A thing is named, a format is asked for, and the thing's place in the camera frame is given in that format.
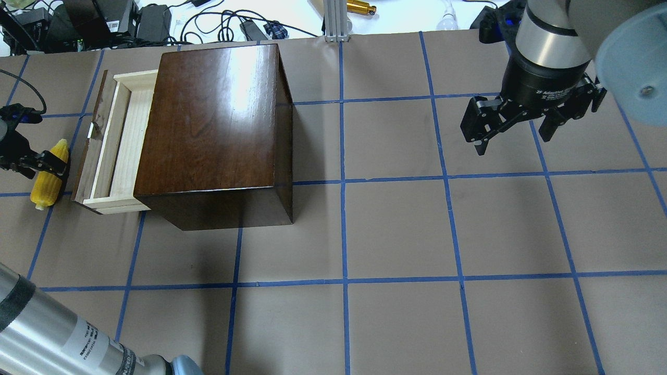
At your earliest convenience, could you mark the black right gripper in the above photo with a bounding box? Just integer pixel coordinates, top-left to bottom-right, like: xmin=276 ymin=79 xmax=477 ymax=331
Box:
xmin=460 ymin=55 xmax=608 ymax=156

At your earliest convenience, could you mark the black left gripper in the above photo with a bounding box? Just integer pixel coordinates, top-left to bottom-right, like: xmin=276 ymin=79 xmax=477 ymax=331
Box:
xmin=1 ymin=104 xmax=68 ymax=180

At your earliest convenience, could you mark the yellow toy corn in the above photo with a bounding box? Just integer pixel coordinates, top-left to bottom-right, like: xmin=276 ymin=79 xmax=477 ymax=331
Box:
xmin=30 ymin=139 xmax=70 ymax=210

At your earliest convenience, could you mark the light wood drawer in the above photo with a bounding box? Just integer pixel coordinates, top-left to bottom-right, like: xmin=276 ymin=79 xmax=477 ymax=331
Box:
xmin=71 ymin=70 xmax=158 ymax=215

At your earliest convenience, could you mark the dark brown wooden drawer box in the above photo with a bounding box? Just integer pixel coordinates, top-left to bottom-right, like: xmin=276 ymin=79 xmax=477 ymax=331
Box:
xmin=133 ymin=44 xmax=294 ymax=231

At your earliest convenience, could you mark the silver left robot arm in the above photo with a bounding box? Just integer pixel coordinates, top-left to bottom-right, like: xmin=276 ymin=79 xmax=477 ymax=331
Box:
xmin=1 ymin=104 xmax=202 ymax=374

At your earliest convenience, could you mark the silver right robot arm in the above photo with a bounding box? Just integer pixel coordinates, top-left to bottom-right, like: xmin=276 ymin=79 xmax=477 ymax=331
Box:
xmin=460 ymin=1 xmax=666 ymax=156

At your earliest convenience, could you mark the white light bulb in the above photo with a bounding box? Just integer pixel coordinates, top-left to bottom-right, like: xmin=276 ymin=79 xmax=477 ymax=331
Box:
xmin=436 ymin=0 xmax=459 ymax=31

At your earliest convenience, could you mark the black laptop power brick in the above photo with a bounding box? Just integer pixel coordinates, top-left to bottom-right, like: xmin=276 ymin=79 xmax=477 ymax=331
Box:
xmin=136 ymin=4 xmax=171 ymax=43

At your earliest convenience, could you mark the aluminium frame post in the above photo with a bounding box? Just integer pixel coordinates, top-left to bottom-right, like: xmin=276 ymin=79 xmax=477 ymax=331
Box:
xmin=323 ymin=0 xmax=350 ymax=43

